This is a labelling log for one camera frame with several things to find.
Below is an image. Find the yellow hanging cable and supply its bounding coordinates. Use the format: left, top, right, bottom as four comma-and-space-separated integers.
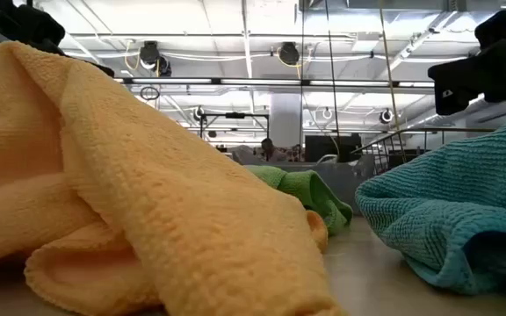
378, 0, 408, 167

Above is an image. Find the metal wire basket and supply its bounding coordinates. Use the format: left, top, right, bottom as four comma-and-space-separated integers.
351, 126, 498, 176

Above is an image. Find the teal microfiber towel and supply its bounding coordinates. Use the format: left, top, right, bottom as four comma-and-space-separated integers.
354, 107, 506, 296

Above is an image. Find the black metal frame stand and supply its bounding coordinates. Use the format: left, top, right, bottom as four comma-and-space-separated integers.
199, 111, 271, 140

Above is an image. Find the white building column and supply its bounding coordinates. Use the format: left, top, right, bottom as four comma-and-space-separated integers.
269, 90, 303, 148

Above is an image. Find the long ceiling light rail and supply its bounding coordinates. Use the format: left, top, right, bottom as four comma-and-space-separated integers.
114, 76, 437, 88

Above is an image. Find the black hanging cable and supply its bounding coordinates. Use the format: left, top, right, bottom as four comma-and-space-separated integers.
324, 0, 343, 153

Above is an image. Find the green microfiber towel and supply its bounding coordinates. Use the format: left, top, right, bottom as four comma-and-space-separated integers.
243, 164, 354, 237

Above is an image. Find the black monitor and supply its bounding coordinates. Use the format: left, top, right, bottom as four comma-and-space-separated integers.
304, 133, 363, 164

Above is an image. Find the smoked grey plastic bin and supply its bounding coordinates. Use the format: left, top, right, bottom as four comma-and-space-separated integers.
230, 146, 376, 216

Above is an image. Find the orange microfiber towel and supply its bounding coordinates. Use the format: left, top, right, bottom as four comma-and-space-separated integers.
0, 40, 351, 316

